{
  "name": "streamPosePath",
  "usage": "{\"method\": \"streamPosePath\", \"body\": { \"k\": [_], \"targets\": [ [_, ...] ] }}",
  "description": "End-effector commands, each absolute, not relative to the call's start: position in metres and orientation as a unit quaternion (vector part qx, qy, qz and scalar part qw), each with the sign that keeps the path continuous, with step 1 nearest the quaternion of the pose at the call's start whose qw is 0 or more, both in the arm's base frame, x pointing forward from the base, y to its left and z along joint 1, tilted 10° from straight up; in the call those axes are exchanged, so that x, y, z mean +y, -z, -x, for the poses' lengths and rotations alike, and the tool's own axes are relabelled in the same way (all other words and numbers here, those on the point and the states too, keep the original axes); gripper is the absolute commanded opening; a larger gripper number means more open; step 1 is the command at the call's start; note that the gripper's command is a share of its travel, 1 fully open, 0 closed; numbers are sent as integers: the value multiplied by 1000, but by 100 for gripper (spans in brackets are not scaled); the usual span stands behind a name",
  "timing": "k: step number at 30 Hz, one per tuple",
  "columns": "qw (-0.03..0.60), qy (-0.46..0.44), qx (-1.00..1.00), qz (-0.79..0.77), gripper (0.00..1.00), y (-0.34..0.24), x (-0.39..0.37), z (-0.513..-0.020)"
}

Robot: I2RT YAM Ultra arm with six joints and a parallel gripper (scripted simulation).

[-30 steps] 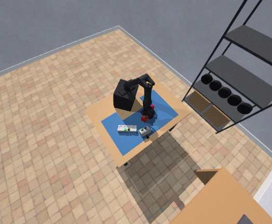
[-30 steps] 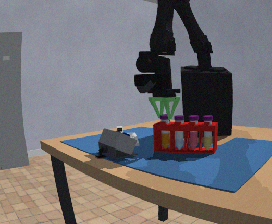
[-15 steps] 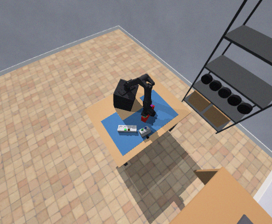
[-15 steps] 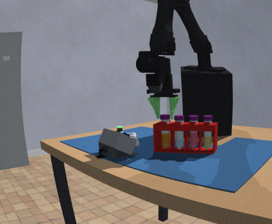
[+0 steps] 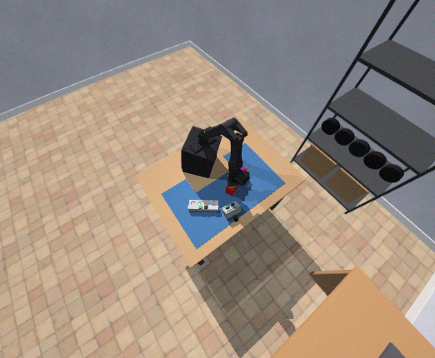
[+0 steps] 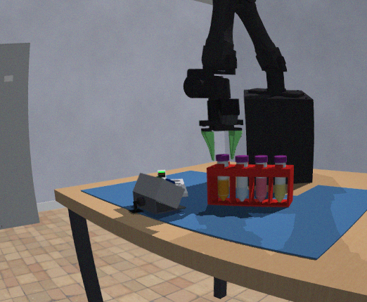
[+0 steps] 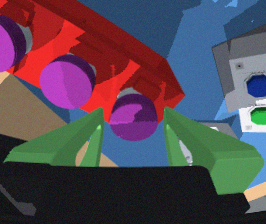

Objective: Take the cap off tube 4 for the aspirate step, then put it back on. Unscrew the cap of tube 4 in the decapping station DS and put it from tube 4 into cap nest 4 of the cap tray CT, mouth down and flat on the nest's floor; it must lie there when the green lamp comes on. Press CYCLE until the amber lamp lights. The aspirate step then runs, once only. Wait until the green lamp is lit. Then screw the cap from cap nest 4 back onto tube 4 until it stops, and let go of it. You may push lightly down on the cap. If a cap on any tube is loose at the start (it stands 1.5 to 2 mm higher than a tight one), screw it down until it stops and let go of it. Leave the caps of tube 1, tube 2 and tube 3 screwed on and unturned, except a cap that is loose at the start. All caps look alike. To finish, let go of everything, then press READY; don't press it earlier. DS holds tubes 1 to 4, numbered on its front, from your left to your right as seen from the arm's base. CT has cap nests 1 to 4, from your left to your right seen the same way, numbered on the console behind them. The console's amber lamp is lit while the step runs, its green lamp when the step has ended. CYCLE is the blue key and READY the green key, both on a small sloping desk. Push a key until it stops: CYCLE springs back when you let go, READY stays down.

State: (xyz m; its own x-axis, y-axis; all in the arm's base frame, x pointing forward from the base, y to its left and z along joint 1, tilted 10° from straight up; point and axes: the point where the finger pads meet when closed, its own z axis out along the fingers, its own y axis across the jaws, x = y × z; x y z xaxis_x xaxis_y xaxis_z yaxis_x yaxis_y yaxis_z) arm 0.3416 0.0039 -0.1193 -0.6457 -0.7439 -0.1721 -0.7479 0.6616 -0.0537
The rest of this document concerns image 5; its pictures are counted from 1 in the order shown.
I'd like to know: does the blue bench mat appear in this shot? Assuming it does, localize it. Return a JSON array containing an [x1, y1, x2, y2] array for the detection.
[[162, 142, 286, 249]]

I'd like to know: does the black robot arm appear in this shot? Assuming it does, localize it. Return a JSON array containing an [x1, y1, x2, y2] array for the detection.
[[189, 117, 250, 186]]

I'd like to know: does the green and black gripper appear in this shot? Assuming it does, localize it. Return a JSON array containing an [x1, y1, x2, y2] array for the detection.
[[227, 172, 238, 188]]

